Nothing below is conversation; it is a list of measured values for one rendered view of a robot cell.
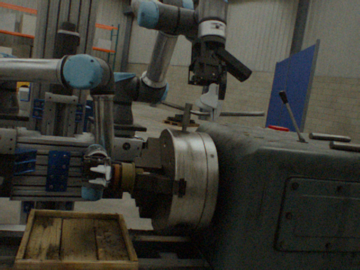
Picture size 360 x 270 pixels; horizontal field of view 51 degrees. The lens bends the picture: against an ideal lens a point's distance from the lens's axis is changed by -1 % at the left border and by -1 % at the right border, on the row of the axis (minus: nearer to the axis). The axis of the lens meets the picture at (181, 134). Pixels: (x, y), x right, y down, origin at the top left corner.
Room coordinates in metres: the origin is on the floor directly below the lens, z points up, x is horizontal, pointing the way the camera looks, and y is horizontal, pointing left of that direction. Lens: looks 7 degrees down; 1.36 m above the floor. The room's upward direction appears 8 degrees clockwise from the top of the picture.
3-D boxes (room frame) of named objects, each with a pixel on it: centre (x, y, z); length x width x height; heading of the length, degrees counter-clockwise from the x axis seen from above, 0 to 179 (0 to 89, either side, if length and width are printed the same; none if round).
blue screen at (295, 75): (7.71, -1.97, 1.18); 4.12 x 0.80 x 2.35; 175
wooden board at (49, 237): (1.04, 0.25, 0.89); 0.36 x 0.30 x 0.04; 17
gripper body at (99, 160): (1.16, 0.25, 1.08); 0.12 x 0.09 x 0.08; 17
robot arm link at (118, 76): (1.73, 0.30, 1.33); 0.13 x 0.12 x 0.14; 106
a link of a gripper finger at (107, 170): (1.06, 0.21, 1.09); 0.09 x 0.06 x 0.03; 17
